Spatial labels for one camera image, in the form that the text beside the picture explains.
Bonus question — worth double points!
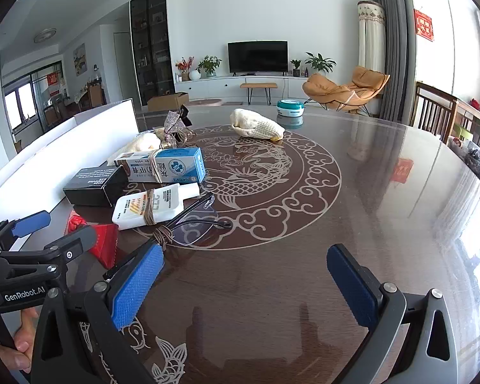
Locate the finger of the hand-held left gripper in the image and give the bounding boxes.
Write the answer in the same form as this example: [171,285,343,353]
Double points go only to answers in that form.
[0,225,99,268]
[0,210,52,249]

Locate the rhinestone bow hair clip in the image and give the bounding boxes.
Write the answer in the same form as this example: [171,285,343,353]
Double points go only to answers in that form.
[163,104,195,147]

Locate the orange lounge chair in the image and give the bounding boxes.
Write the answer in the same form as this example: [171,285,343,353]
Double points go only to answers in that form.
[302,66,391,115]

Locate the wooden bench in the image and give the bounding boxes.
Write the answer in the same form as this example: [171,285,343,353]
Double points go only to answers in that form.
[240,82,278,106]

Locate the dark wooden chair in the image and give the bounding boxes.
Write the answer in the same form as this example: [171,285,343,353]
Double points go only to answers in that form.
[410,81,459,145]

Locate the black frame eyeglasses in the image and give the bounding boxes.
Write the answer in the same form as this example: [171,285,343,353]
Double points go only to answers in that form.
[154,192,232,248]

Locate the bushy green potted plant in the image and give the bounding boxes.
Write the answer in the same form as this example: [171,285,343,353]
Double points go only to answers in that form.
[197,55,222,78]

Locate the framed wall painting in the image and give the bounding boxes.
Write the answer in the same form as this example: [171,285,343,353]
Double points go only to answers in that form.
[73,43,88,77]

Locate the red flowers in vase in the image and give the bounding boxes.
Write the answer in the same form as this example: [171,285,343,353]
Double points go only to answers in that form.
[175,57,195,82]

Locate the white sunscreen bottle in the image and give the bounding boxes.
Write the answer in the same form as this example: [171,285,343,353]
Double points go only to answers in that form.
[112,183,200,231]

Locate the black rectangular box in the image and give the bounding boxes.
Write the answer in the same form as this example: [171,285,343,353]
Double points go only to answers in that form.
[63,165,129,208]

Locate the red packet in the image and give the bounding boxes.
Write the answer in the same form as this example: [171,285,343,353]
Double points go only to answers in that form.
[66,212,119,269]

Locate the teal round tin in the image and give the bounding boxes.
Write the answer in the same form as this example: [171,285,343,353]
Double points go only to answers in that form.
[276,98,306,118]

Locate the white television cabinet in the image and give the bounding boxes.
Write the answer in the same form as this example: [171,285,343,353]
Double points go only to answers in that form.
[174,75,316,107]

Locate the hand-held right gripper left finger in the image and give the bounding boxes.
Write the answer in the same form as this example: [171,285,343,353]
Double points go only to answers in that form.
[31,242,165,384]

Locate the cream knitted cloth pouch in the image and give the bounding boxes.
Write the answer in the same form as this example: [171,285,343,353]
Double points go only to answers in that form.
[229,108,285,143]

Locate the cluttered wooden side shelf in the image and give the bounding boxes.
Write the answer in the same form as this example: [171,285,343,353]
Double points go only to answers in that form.
[444,96,480,187]

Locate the covered standing air conditioner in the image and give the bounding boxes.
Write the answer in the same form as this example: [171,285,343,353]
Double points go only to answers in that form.
[357,1,387,77]

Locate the cream folded cloth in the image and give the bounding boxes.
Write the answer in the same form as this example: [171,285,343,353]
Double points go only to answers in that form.
[122,132,163,155]

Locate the red window decoration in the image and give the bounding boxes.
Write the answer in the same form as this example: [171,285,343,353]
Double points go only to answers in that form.
[414,8,436,43]

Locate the large green potted plant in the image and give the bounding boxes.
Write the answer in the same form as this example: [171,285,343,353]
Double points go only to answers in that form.
[305,52,337,75]

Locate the dark glass display cabinet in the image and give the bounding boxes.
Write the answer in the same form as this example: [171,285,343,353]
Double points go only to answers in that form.
[129,0,175,105]

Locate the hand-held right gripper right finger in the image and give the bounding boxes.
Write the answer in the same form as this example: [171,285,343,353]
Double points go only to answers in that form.
[327,243,460,384]

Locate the black flat television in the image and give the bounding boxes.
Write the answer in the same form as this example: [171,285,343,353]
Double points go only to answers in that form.
[228,40,289,76]

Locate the round ceiling lamp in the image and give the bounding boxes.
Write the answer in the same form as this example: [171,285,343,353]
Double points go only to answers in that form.
[34,28,58,44]

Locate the brown dining chair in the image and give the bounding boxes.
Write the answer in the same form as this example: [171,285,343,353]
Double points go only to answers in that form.
[87,82,107,109]

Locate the cardboard box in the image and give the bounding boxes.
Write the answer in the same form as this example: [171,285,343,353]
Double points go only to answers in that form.
[147,92,190,112]

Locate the person's left hand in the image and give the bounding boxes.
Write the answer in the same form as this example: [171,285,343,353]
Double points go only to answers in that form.
[0,306,41,381]

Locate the grey curtain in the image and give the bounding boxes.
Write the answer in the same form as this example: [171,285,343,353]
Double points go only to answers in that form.
[370,0,417,123]

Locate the blue and white medicine box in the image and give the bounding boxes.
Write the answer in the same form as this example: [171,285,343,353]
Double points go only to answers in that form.
[114,147,207,185]

